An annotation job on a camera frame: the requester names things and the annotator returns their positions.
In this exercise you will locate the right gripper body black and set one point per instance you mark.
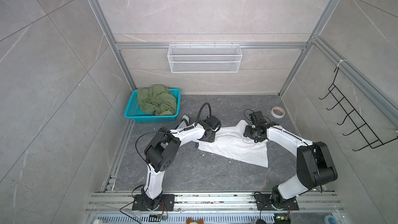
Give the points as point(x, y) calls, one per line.
point(251, 132)

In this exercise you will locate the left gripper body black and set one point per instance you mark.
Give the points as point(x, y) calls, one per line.
point(212, 138)

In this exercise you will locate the white tank top navy trim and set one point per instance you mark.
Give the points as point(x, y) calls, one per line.
point(231, 143)

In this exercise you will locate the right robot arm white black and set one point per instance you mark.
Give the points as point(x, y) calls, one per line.
point(314, 163)

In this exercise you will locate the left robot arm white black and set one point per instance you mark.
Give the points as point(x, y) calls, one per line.
point(162, 149)

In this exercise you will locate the green tank top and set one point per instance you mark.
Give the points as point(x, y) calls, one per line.
point(157, 100)

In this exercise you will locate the roll of white tape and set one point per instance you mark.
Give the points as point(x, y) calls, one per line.
point(278, 112)

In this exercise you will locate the teal plastic basket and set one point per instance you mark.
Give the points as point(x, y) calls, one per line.
point(133, 111)

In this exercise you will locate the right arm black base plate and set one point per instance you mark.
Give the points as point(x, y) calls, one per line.
point(264, 202)

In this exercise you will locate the white wire mesh shelf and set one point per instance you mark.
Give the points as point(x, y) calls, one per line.
point(204, 58)

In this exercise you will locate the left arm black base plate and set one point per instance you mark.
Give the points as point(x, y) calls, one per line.
point(162, 202)

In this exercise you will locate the aluminium front rail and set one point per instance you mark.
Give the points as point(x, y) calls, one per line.
point(215, 202)

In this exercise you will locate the black wire hook rack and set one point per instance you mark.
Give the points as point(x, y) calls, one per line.
point(360, 125)

